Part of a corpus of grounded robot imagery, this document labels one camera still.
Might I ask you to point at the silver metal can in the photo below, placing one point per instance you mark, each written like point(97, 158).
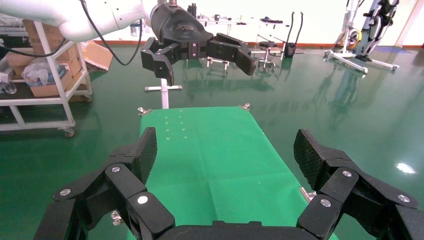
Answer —
point(135, 30)

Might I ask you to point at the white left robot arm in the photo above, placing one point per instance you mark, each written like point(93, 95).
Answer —
point(66, 13)

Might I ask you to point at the black bottle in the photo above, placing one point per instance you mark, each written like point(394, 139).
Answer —
point(192, 10)

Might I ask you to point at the green table cloth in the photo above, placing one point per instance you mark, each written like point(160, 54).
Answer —
point(212, 165)

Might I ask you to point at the flat cardboard sheet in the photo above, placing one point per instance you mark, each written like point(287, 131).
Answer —
point(97, 56)

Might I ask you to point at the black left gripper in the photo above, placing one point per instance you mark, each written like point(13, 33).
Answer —
point(179, 26)

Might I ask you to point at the silver binder clip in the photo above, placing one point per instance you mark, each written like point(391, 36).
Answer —
point(245, 106)
point(307, 194)
point(116, 218)
point(144, 111)

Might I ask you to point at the black round stool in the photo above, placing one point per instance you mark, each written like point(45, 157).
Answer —
point(267, 44)

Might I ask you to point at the brown cardboard storage box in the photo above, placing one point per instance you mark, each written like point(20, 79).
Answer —
point(49, 33)
point(71, 63)
point(49, 89)

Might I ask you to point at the black flat device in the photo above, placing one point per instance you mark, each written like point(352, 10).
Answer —
point(271, 20)

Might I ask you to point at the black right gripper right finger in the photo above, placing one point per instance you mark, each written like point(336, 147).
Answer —
point(357, 198)

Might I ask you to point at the white table leg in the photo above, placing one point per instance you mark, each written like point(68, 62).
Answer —
point(164, 94)

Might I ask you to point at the white shelf cart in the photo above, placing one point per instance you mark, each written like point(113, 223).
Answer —
point(63, 96)

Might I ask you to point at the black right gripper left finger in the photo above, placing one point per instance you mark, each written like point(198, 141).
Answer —
point(99, 198)

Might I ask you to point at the clear plastic bottle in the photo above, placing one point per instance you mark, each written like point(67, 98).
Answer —
point(8, 86)

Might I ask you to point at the white exercise bike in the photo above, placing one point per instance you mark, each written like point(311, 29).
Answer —
point(351, 36)

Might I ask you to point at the clear plastic bag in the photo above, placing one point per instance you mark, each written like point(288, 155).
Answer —
point(38, 73)

